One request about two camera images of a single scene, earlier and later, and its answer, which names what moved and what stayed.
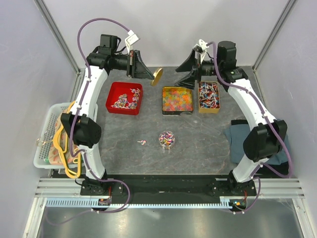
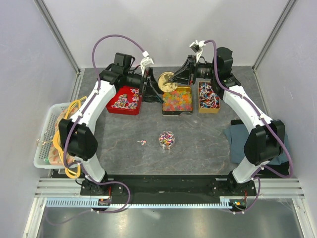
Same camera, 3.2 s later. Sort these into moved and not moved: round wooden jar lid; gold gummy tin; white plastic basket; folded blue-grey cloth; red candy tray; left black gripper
Moved: round wooden jar lid; left black gripper
Not moved: folded blue-grey cloth; red candy tray; white plastic basket; gold gummy tin
